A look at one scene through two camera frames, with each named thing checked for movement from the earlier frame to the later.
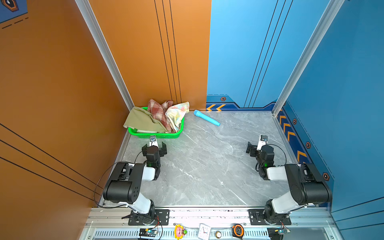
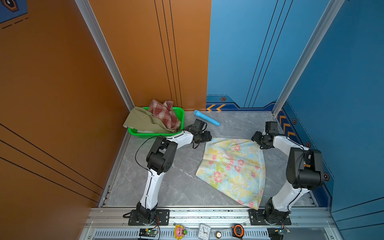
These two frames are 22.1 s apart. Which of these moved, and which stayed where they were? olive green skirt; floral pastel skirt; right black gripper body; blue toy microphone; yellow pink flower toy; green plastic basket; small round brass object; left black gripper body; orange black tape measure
Moved: left black gripper body; floral pastel skirt; right black gripper body
Stayed: olive green skirt; yellow pink flower toy; orange black tape measure; blue toy microphone; green plastic basket; small round brass object
